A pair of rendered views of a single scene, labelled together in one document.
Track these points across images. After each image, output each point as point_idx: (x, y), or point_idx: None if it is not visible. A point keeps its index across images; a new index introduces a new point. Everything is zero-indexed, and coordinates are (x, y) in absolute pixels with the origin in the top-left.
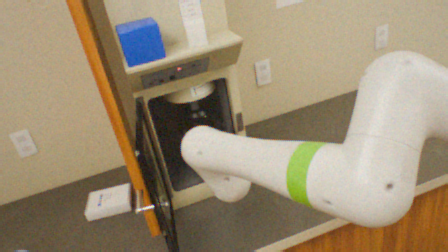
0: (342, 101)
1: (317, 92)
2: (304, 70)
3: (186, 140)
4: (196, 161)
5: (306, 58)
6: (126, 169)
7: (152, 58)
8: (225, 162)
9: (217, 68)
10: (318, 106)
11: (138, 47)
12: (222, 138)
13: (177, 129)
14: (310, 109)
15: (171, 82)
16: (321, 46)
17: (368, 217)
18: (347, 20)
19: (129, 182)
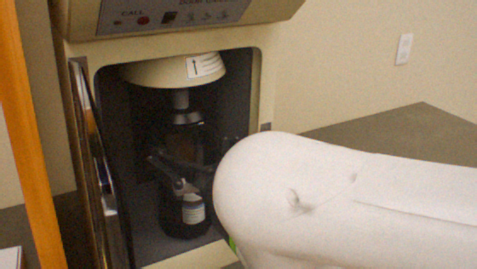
0: (357, 128)
1: (323, 112)
2: (313, 77)
3: (245, 168)
4: (279, 232)
5: (318, 60)
6: (13, 215)
7: None
8: (421, 246)
9: (256, 21)
10: (326, 132)
11: None
12: (387, 168)
13: (125, 147)
14: (317, 135)
15: (155, 36)
16: (339, 46)
17: None
18: (373, 16)
19: (18, 242)
